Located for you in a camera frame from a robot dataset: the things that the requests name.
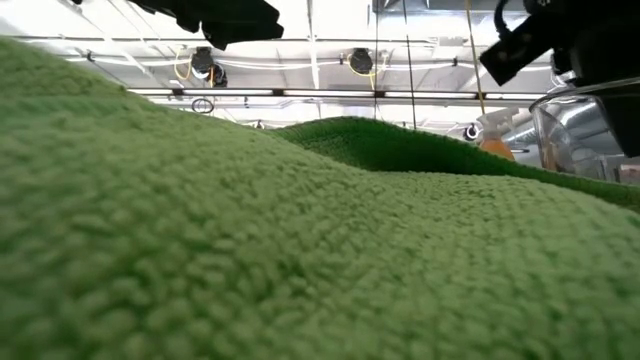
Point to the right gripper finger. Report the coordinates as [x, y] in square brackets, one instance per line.
[627, 125]

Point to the green microfiber towel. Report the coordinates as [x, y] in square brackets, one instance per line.
[300, 250]

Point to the small black ceiling reel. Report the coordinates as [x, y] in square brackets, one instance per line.
[258, 125]
[470, 132]

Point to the orange spray bottle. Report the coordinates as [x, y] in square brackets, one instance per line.
[497, 150]

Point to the long ceiling light bar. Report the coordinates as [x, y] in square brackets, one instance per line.
[350, 93]

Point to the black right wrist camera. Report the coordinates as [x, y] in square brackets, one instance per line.
[517, 52]

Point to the silver ventilation duct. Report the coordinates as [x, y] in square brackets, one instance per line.
[520, 135]

